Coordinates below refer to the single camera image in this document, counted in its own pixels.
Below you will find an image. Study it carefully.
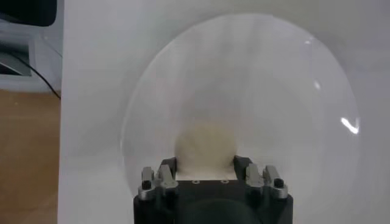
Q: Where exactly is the white round plate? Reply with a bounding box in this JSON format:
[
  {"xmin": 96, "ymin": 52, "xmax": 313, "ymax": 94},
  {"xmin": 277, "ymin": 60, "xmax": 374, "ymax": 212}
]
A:
[{"xmin": 120, "ymin": 12, "xmax": 361, "ymax": 214}]

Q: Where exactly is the white steamed baozi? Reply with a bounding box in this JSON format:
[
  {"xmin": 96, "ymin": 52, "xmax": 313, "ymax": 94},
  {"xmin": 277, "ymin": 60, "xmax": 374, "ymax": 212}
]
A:
[{"xmin": 174, "ymin": 121, "xmax": 238, "ymax": 181}]

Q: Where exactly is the thin black cable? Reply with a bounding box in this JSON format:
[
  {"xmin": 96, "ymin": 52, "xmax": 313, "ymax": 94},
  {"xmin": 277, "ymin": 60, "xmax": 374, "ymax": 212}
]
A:
[{"xmin": 0, "ymin": 50, "xmax": 62, "ymax": 100}]

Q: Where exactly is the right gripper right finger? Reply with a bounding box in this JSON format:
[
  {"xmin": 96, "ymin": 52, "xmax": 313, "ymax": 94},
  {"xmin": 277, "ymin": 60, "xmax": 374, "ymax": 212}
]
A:
[{"xmin": 233, "ymin": 155, "xmax": 289, "ymax": 200}]

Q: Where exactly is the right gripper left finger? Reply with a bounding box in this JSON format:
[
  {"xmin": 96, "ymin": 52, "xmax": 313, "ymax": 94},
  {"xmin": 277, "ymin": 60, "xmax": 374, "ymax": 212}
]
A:
[{"xmin": 137, "ymin": 156, "xmax": 179, "ymax": 201}]

